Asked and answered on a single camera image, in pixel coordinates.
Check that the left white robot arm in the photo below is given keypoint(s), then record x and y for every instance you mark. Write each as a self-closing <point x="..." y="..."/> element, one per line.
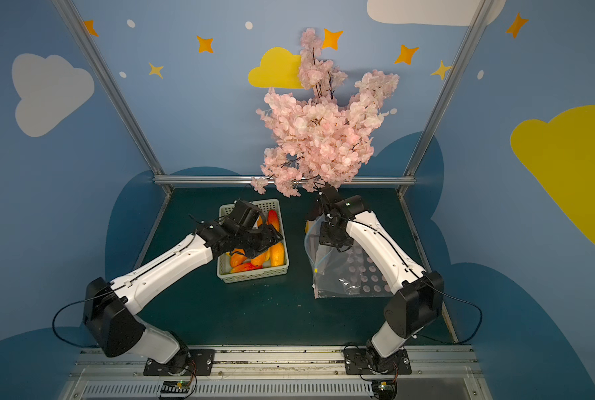
<point x="111" y="309"/>

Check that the small circuit board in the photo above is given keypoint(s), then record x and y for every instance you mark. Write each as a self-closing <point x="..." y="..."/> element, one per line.
<point x="174" y="389"/>

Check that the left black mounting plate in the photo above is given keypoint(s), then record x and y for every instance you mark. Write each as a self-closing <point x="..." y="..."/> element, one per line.
<point x="195" y="361"/>

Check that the red orange mango front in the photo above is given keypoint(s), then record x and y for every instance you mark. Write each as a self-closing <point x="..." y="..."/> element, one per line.
<point x="245" y="267"/>

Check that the pink cherry blossom tree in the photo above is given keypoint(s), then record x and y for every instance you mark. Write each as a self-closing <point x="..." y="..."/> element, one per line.
<point x="318" y="141"/>

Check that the black mounting plate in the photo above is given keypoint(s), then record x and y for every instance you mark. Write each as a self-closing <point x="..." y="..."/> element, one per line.
<point x="367" y="361"/>
<point x="195" y="361"/>

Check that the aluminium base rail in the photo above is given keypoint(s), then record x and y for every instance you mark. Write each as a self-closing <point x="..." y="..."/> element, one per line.
<point x="304" y="372"/>

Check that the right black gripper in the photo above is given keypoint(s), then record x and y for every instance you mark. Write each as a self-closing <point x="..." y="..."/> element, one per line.
<point x="333" y="236"/>

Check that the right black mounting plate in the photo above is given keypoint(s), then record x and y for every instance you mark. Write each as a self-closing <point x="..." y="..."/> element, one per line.
<point x="367" y="361"/>

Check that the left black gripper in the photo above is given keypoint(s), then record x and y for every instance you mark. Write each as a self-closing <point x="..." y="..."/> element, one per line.
<point x="266" y="237"/>

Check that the clear blue-zip bag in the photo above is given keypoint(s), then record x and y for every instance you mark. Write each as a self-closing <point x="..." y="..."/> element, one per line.
<point x="335" y="274"/>

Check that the clear pink-dotted zip bag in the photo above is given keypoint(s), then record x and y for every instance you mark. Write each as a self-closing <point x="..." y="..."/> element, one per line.
<point x="374" y="284"/>

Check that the orange yellow mango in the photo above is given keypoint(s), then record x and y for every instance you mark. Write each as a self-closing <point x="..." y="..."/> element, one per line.
<point x="277" y="255"/>

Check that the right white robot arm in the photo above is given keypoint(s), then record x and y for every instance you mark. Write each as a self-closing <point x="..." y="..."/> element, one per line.
<point x="417" y="295"/>

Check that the white perforated plastic basket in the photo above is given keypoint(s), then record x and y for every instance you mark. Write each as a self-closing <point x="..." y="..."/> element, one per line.
<point x="267" y="270"/>

